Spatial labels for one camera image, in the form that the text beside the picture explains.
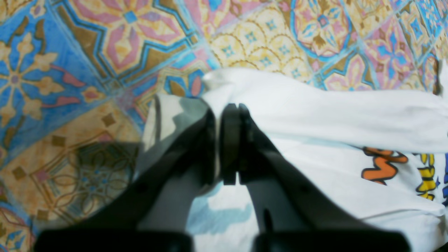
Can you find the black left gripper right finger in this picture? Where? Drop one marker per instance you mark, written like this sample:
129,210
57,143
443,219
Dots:
293,215

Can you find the white printed T-shirt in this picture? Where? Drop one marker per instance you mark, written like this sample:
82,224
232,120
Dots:
380,155

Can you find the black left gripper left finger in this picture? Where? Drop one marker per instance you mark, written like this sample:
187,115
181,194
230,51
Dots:
151,214

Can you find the patterned colourful tablecloth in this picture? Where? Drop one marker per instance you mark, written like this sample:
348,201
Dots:
78,78

